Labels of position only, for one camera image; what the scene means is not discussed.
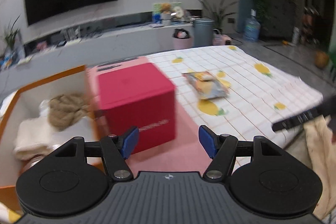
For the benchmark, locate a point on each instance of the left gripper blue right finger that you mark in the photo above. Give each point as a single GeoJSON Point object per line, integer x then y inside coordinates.
{"type": "Point", "coordinates": [208, 140]}

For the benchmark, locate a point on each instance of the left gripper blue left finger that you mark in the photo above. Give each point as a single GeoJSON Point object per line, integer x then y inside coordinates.
{"type": "Point", "coordinates": [128, 141]}

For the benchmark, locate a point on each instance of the cream cloth at right edge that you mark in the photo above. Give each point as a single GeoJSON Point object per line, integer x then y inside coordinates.
{"type": "Point", "coordinates": [315, 148]}

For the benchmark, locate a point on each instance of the red cube box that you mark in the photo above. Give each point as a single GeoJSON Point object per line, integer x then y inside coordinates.
{"type": "Point", "coordinates": [140, 96]}

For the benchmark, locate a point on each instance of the lemon pattern tablecloth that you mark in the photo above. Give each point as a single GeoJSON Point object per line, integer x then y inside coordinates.
{"type": "Point", "coordinates": [258, 96]}

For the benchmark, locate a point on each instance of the yellow silver snack bag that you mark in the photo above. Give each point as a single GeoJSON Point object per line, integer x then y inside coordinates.
{"type": "Point", "coordinates": [206, 85]}

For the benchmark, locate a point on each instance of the brown fuzzy cloth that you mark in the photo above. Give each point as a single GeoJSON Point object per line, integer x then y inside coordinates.
{"type": "Point", "coordinates": [66, 110]}

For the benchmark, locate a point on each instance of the cream folded towel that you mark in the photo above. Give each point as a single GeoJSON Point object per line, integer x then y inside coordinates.
{"type": "Point", "coordinates": [37, 137]}

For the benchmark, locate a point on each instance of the dark grey sideboard cabinet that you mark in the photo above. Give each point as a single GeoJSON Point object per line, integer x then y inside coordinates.
{"type": "Point", "coordinates": [281, 19]}

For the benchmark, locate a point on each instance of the small pink heater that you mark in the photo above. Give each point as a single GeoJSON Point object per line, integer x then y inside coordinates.
{"type": "Point", "coordinates": [219, 39]}

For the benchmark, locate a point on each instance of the pink waste bin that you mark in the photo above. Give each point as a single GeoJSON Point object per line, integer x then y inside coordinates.
{"type": "Point", "coordinates": [182, 39]}

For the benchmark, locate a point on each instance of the blue water jug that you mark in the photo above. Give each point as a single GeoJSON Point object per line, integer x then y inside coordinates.
{"type": "Point", "coordinates": [252, 28]}

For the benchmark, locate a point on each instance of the grey round trash can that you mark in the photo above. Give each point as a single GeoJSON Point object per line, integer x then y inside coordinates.
{"type": "Point", "coordinates": [203, 32]}

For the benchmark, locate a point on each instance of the grey marble tv console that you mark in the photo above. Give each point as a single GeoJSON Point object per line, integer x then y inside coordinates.
{"type": "Point", "coordinates": [110, 46]}

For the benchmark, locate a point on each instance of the white wifi router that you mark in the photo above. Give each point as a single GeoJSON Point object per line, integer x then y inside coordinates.
{"type": "Point", "coordinates": [72, 35]}

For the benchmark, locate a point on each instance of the tall floor plant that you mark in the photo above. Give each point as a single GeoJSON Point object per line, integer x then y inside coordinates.
{"type": "Point", "coordinates": [218, 13]}

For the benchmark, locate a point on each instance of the plush toys pile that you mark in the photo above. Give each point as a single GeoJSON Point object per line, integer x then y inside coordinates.
{"type": "Point", "coordinates": [168, 13]}

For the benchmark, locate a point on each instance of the green potted plant on console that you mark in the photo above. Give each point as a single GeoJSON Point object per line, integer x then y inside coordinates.
{"type": "Point", "coordinates": [14, 49]}

